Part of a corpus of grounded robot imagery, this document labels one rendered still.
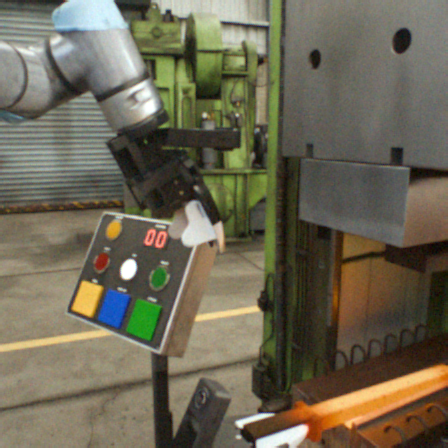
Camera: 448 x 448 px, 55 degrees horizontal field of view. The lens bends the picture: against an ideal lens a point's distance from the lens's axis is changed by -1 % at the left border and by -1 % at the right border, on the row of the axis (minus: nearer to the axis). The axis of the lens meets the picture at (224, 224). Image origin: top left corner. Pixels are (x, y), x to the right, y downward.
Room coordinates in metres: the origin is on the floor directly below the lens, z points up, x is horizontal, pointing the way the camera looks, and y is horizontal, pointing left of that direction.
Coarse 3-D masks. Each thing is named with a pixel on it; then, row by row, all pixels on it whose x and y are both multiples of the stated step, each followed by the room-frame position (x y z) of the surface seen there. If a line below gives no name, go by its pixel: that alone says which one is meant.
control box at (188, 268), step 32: (128, 224) 1.05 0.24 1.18; (160, 224) 0.99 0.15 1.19; (96, 256) 1.05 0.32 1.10; (128, 256) 0.99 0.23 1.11; (160, 256) 0.94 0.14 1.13; (192, 256) 0.90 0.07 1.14; (128, 288) 0.94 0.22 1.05; (160, 288) 0.89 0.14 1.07; (192, 288) 0.89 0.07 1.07; (96, 320) 0.95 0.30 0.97; (128, 320) 0.90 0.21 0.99; (160, 320) 0.85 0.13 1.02; (192, 320) 0.89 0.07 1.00; (160, 352) 0.81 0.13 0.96
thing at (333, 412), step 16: (432, 368) 0.67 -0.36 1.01; (384, 384) 0.61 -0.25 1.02; (400, 384) 0.61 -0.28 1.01; (416, 384) 0.61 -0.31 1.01; (432, 384) 0.63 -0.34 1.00; (336, 400) 0.56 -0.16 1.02; (352, 400) 0.56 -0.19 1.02; (368, 400) 0.57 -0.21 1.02; (384, 400) 0.58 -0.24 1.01; (400, 400) 0.59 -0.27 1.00; (272, 416) 0.51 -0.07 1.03; (288, 416) 0.51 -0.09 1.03; (304, 416) 0.52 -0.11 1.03; (320, 416) 0.52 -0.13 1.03; (336, 416) 0.53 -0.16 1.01; (352, 416) 0.55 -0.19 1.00; (256, 432) 0.48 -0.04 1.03; (272, 432) 0.48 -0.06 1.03; (320, 432) 0.51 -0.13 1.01
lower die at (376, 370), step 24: (384, 360) 0.75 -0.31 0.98; (408, 360) 0.73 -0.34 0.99; (432, 360) 0.73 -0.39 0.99; (312, 384) 0.67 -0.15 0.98; (336, 384) 0.65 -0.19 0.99; (360, 384) 0.65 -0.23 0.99; (384, 408) 0.57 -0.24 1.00; (408, 408) 0.58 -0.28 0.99; (336, 432) 0.57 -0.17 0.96; (360, 432) 0.53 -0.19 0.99; (408, 432) 0.53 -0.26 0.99; (432, 432) 0.54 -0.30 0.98
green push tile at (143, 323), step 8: (136, 304) 0.90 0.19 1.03; (144, 304) 0.89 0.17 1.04; (152, 304) 0.88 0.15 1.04; (136, 312) 0.89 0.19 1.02; (144, 312) 0.88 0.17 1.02; (152, 312) 0.86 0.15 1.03; (160, 312) 0.86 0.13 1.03; (136, 320) 0.88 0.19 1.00; (144, 320) 0.86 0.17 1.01; (152, 320) 0.85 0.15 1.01; (128, 328) 0.88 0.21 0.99; (136, 328) 0.86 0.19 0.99; (144, 328) 0.85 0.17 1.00; (152, 328) 0.84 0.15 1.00; (144, 336) 0.84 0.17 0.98; (152, 336) 0.84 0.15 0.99
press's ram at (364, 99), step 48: (288, 0) 0.70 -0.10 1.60; (336, 0) 0.61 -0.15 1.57; (384, 0) 0.54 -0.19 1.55; (432, 0) 0.48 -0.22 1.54; (288, 48) 0.70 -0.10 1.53; (336, 48) 0.61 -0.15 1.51; (384, 48) 0.54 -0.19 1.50; (432, 48) 0.48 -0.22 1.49; (288, 96) 0.70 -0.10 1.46; (336, 96) 0.60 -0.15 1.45; (384, 96) 0.53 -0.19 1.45; (432, 96) 0.47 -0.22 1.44; (288, 144) 0.70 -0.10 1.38; (336, 144) 0.60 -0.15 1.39; (384, 144) 0.53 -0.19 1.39; (432, 144) 0.47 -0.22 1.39
